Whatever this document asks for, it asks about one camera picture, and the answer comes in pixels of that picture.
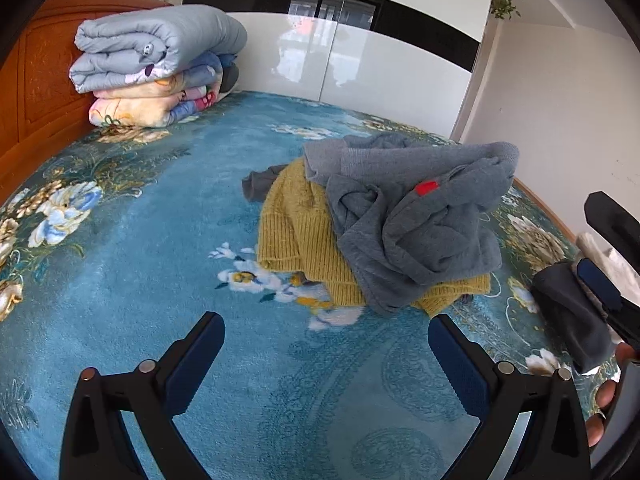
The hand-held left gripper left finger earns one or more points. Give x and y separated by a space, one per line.
196 360

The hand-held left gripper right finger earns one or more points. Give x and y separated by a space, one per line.
459 360

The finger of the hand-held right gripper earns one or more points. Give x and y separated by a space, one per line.
596 281
611 222

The dark grey cloth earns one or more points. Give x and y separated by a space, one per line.
565 310

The grey knit sweater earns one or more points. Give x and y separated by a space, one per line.
425 240

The person's right hand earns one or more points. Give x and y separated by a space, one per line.
605 397

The white cloth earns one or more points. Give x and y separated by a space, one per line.
591 247

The blue floral bed blanket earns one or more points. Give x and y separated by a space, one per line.
150 260

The yellow knit sweater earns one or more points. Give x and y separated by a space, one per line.
295 230

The dark grey garment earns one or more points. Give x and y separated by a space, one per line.
257 185

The green potted plant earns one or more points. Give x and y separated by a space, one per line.
502 2

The white wardrobe with black band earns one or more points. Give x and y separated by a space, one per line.
400 75

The peach floral folded quilt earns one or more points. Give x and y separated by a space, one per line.
135 105

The blue patterned folded quilt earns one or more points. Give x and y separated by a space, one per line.
205 67

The orange wooden headboard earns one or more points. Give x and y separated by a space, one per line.
40 85

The grey-blue folded quilt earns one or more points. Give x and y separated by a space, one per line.
150 30

